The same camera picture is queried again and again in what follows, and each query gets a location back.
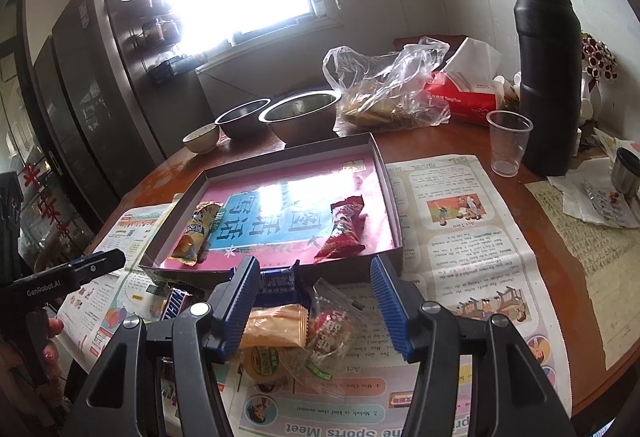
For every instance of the white vase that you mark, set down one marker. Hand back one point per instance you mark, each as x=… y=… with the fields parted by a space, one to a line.
x=591 y=97

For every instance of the red white artificial flowers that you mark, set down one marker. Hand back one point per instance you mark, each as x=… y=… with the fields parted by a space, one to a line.
x=597 y=57

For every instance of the red tissue pack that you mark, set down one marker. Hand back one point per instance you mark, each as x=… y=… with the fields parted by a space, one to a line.
x=465 y=97

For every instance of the brown chocolate bar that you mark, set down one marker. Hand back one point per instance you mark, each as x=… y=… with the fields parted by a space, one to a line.
x=175 y=304

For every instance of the red snack packet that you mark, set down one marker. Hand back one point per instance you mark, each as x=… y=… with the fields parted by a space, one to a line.
x=342 y=229

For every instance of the cartoon lesson newspaper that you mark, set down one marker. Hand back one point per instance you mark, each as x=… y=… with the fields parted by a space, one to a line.
x=465 y=237

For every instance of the red paper door decoration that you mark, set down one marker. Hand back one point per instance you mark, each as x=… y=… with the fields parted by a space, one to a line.
x=47 y=202

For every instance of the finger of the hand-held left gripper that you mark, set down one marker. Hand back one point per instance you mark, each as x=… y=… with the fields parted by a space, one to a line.
x=100 y=263

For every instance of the small ceramic bowl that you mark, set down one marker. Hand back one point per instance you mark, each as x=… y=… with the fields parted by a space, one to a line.
x=200 y=139

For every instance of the steel thermos cup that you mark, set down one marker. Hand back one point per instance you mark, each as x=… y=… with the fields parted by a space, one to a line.
x=627 y=172

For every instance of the dark refrigerator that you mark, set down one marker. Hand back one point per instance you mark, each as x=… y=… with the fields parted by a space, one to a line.
x=90 y=82

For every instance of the shallow cardboard box tray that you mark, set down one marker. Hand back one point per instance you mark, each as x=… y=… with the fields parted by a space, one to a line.
x=295 y=177

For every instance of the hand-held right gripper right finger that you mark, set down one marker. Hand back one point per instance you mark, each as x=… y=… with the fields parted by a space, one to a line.
x=395 y=312

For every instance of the person's left hand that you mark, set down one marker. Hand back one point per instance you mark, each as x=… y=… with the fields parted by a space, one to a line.
x=52 y=328

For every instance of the yellow snack packet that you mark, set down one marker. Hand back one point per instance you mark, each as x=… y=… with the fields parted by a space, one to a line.
x=197 y=232

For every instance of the white crumpled paper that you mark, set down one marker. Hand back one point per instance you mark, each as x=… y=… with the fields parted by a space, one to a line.
x=575 y=197

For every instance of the clear red candy packet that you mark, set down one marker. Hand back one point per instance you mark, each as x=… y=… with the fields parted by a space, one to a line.
x=332 y=327

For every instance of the blue snack packet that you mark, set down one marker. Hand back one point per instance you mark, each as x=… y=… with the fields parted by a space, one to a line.
x=277 y=284

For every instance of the pill blister pack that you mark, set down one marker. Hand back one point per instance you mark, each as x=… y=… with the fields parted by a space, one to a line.
x=605 y=204

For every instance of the small steel bowl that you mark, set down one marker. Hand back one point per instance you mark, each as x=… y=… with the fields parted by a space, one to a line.
x=242 y=119

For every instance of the round cake green label packet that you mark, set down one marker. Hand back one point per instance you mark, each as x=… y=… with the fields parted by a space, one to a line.
x=265 y=362
x=317 y=369

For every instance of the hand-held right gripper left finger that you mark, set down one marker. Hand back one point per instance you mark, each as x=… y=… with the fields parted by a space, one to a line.
x=235 y=312

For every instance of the clear plastic cup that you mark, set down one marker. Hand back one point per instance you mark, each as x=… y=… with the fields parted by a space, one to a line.
x=507 y=142

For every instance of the blue circle newspaper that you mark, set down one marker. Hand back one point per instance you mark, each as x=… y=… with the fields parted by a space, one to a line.
x=105 y=307

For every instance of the refrigerator side rack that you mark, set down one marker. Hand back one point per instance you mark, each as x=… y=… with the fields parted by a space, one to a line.
x=162 y=37

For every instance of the large steel bowl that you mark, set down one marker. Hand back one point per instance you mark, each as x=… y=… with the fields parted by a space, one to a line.
x=300 y=114

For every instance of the clear plastic bag of bread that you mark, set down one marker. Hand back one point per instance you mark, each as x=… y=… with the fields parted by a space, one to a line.
x=385 y=92

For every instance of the handwritten paper sheet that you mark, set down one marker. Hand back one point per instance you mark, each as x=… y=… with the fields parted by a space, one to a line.
x=590 y=267

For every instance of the black thermos bottle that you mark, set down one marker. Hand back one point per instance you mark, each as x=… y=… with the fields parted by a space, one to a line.
x=547 y=82

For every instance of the orange snack packet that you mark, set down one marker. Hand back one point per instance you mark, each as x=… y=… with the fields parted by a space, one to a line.
x=275 y=324

